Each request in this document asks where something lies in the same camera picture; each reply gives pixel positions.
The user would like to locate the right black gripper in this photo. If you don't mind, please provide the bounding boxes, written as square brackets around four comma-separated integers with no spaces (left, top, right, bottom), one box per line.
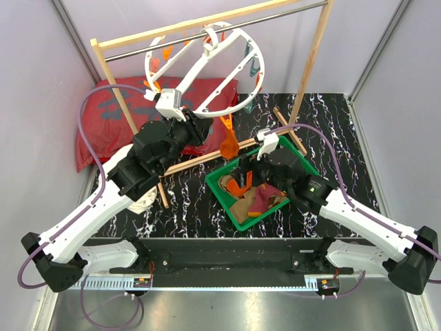
[229,145,291,195]

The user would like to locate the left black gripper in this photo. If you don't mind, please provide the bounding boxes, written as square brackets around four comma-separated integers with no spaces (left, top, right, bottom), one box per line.
[157,108,214,174]

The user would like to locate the orange sock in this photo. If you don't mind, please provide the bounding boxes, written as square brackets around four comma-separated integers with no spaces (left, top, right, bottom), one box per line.
[219,130,239,159]
[225,173,252,197]

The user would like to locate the orange clip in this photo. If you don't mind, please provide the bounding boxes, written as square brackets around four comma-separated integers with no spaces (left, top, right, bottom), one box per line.
[220,114,234,132]

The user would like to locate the white round sock hanger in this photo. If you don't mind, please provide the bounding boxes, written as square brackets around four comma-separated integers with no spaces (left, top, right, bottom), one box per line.
[143,21,266,120]

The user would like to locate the purple striped sock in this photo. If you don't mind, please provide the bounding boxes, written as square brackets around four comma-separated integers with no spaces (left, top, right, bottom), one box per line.
[247,183,287,217]

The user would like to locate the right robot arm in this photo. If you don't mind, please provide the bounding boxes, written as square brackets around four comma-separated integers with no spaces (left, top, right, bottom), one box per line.
[231,148,440,295]

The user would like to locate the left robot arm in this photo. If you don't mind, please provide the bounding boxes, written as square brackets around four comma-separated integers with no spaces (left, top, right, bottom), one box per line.
[21,111,213,292]

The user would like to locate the tan sock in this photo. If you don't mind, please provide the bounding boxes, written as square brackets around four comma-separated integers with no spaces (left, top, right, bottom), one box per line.
[219,174,287,223]

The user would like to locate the green plastic tray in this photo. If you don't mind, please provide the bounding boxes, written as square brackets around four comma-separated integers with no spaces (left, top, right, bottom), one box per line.
[205,136,319,232]

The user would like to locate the white crumpled cloth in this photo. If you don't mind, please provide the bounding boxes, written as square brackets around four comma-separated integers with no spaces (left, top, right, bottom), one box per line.
[103,144,158,214]

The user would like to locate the wooden clothes rack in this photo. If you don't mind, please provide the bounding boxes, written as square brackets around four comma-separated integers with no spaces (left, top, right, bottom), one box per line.
[89,0,335,210]

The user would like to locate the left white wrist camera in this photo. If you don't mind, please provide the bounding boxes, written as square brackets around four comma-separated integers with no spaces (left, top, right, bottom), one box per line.
[144,88,186,121]

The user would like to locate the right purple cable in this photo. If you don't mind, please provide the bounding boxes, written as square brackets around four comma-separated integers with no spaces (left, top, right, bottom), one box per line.
[261,123,441,263]

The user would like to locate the purple cable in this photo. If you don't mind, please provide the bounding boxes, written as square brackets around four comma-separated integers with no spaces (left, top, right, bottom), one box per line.
[261,123,441,263]
[17,84,149,290]

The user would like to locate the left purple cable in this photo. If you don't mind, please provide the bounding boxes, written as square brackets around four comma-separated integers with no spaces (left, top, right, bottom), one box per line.
[17,84,149,290]

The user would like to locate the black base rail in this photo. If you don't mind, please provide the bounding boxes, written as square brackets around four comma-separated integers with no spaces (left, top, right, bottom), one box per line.
[86,239,353,292]

